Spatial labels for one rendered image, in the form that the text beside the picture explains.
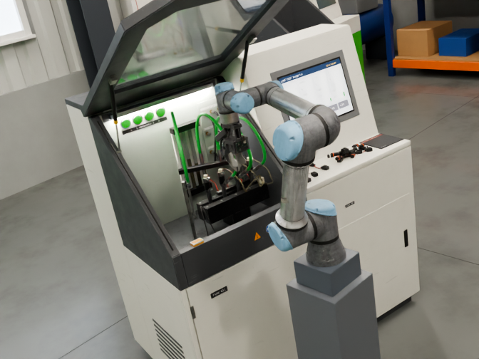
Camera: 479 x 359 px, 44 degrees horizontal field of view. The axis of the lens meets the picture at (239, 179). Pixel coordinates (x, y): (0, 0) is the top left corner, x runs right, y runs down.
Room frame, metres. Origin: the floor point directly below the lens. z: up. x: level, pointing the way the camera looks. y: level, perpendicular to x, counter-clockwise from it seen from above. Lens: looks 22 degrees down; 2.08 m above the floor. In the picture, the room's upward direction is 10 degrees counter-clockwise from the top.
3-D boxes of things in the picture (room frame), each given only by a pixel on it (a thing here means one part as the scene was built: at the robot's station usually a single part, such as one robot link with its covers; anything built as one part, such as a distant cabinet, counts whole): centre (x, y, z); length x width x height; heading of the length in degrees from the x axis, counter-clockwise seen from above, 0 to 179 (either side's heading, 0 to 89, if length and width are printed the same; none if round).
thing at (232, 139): (2.20, -0.01, 1.36); 0.09 x 0.08 x 0.12; 30
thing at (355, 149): (2.71, -0.56, 1.01); 0.23 x 0.11 x 0.06; 120
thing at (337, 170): (2.69, -0.53, 0.96); 0.70 x 0.22 x 0.03; 120
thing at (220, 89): (2.20, -0.01, 1.52); 0.09 x 0.08 x 0.11; 25
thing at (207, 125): (2.82, 0.07, 1.20); 0.13 x 0.03 x 0.31; 120
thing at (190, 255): (2.26, 0.03, 0.87); 0.62 x 0.04 x 0.16; 120
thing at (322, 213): (1.95, -0.27, 1.07); 0.13 x 0.12 x 0.14; 115
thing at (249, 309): (2.25, 0.02, 0.44); 0.65 x 0.02 x 0.68; 120
